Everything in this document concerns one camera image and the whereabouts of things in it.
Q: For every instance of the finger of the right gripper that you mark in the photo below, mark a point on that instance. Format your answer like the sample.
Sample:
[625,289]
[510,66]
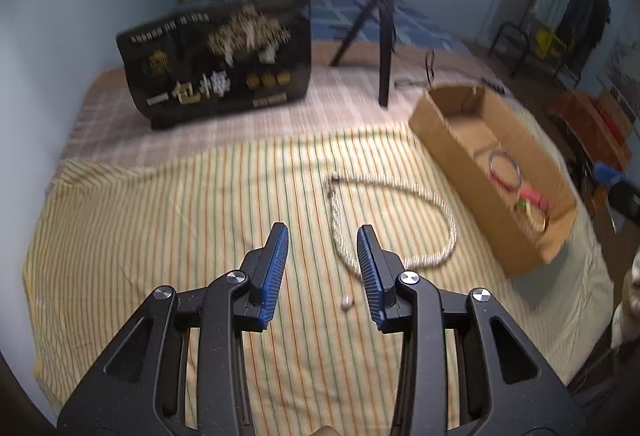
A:
[607,175]

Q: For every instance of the yellow striped bed sheet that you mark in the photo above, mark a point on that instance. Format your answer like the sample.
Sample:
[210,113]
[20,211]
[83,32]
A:
[134,283]

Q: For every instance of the clothes drying rack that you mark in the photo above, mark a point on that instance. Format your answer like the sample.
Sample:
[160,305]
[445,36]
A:
[581,21]

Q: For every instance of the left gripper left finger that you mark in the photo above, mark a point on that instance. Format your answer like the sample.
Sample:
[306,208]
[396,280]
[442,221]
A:
[264,268]

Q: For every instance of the pearl earring stud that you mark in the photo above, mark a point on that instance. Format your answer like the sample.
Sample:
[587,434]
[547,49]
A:
[346,303]

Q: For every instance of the black printed gift bag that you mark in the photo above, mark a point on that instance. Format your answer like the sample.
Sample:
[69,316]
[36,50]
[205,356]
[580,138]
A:
[218,60]

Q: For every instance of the black metal chair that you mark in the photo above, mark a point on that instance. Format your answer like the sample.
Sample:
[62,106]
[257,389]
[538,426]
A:
[541,45]

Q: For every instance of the white gloved right hand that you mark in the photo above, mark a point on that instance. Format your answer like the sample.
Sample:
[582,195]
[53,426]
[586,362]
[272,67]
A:
[626,319]

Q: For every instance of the brown cardboard box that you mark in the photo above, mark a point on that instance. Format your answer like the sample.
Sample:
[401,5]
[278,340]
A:
[470,131]

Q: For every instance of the orange wooden cabinet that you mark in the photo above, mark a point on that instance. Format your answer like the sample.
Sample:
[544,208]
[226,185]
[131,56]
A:
[577,113]

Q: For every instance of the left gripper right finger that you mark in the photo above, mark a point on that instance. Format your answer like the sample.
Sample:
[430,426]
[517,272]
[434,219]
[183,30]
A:
[379,272]

